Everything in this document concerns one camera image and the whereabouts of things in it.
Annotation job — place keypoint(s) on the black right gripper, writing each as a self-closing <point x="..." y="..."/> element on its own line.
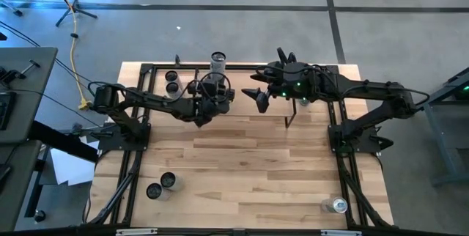
<point x="289" y="80"/>

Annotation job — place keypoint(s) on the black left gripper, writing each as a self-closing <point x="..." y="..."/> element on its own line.
<point x="214" y="98"/>

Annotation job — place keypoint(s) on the white can with black top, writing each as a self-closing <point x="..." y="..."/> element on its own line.
<point x="172" y="88"/>
<point x="218" y="67"/>
<point x="154" y="191"/>
<point x="169" y="180"/>
<point x="171" y="76"/>

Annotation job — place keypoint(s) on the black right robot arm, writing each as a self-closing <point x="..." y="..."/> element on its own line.
<point x="370" y="88"/>

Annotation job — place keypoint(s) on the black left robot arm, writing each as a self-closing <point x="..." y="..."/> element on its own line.
<point x="154" y="101"/>

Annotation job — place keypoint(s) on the blue silver energy drink can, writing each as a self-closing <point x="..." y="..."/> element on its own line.
<point x="335" y="205"/>
<point x="304" y="102"/>

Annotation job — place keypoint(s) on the small black clamp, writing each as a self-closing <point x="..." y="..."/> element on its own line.
<point x="292" y="58"/>
<point x="177" y="60"/>

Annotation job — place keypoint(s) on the black desk beam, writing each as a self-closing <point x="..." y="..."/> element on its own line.
<point x="62" y="141"/>

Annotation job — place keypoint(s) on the white paper sheets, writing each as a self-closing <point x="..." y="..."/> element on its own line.
<point x="71" y="168"/>

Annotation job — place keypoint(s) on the black tripod stand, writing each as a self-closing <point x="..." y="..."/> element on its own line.
<point x="74" y="8"/>

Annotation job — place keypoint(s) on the grey desk top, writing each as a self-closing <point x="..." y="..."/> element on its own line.
<point x="36" y="54"/>
<point x="14" y="177"/>

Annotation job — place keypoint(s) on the grey metal cart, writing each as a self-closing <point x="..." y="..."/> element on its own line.
<point x="439" y="140"/>

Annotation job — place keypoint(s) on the black desk clamp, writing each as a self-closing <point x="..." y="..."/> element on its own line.
<point x="12" y="74"/>

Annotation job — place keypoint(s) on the black device with green light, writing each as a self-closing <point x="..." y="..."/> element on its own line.
<point x="464" y="93"/>

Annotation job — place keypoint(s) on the black keyboard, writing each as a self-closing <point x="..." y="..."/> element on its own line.
<point x="5" y="111"/>

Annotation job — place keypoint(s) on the black caster wheel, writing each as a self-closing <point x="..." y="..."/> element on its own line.
<point x="39" y="215"/>

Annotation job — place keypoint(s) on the wooden shelf with black frame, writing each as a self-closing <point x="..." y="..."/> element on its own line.
<point x="280" y="110"/>

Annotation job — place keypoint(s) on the black metal table frame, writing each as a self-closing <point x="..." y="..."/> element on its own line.
<point x="342" y="166"/>

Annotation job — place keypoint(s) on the silver metal bracket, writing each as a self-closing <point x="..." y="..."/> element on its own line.
<point x="136" y="232"/>
<point x="340" y="233"/>

